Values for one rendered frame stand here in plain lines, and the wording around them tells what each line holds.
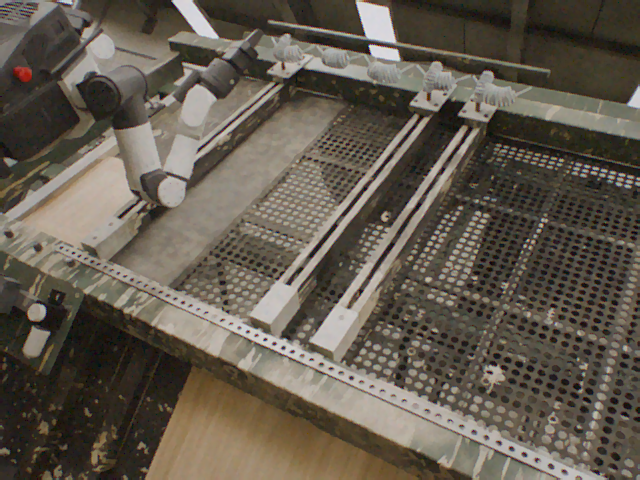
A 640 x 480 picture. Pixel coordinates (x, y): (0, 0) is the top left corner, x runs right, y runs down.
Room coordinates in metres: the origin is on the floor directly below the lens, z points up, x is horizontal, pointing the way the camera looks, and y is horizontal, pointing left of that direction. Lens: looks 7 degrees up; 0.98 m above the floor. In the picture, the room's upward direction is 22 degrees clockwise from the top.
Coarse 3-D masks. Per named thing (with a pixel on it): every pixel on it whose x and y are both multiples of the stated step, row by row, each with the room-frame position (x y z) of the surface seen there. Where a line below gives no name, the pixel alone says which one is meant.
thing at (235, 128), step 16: (288, 32) 2.09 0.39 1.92; (288, 64) 2.20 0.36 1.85; (304, 64) 2.19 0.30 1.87; (288, 80) 2.18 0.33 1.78; (256, 96) 2.13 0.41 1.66; (272, 96) 2.13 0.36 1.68; (288, 96) 2.22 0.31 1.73; (240, 112) 2.06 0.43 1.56; (256, 112) 2.08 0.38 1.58; (272, 112) 2.16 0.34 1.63; (224, 128) 2.02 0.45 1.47; (240, 128) 2.03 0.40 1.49; (208, 144) 1.95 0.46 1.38; (224, 144) 1.99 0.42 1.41; (208, 160) 1.95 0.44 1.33; (192, 176) 1.91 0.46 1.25; (128, 208) 1.77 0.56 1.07; (144, 208) 1.77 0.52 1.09; (160, 208) 1.84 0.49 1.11; (112, 224) 1.72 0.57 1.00; (128, 224) 1.74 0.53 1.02; (144, 224) 1.80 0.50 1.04; (80, 240) 1.69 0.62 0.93; (96, 240) 1.68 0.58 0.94; (112, 240) 1.71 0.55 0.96; (128, 240) 1.77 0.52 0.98; (112, 256) 1.73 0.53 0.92
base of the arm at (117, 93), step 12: (144, 72) 1.41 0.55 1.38; (84, 84) 1.32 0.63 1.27; (96, 84) 1.30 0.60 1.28; (108, 84) 1.30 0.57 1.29; (84, 96) 1.34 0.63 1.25; (96, 96) 1.32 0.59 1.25; (108, 96) 1.31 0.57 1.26; (120, 96) 1.31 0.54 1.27; (144, 96) 1.43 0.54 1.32; (96, 108) 1.34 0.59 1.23; (108, 108) 1.33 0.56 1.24; (120, 108) 1.34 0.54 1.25; (96, 120) 1.36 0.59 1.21
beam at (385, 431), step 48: (0, 240) 1.76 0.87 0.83; (48, 240) 1.74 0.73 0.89; (96, 288) 1.59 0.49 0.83; (144, 336) 1.57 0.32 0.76; (192, 336) 1.45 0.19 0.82; (240, 336) 1.43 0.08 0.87; (240, 384) 1.44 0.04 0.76; (288, 384) 1.33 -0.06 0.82; (336, 384) 1.32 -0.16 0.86; (384, 384) 1.30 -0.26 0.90; (336, 432) 1.33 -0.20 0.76; (384, 432) 1.23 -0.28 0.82; (432, 432) 1.22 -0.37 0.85
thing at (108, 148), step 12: (168, 96) 2.26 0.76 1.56; (168, 108) 2.22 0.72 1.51; (156, 120) 2.19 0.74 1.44; (108, 144) 2.07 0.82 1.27; (84, 156) 2.03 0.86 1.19; (96, 156) 2.03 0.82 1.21; (72, 168) 1.99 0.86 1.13; (84, 168) 1.99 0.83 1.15; (60, 180) 1.95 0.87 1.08; (72, 180) 1.97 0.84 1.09; (36, 192) 1.92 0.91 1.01; (48, 192) 1.91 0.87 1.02; (24, 204) 1.88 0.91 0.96; (36, 204) 1.89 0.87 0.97; (12, 216) 1.85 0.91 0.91; (24, 216) 1.87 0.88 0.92
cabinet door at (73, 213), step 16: (112, 160) 2.04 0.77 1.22; (80, 176) 1.99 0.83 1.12; (96, 176) 1.98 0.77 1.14; (112, 176) 1.98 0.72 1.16; (64, 192) 1.94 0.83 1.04; (80, 192) 1.94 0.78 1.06; (96, 192) 1.93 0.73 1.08; (112, 192) 1.92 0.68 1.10; (128, 192) 1.91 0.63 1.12; (48, 208) 1.89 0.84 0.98; (64, 208) 1.89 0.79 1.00; (80, 208) 1.88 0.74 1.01; (96, 208) 1.87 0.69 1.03; (112, 208) 1.86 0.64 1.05; (32, 224) 1.85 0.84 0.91; (48, 224) 1.84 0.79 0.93; (64, 224) 1.83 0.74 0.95; (80, 224) 1.83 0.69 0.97; (96, 224) 1.82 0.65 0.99; (64, 240) 1.78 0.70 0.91
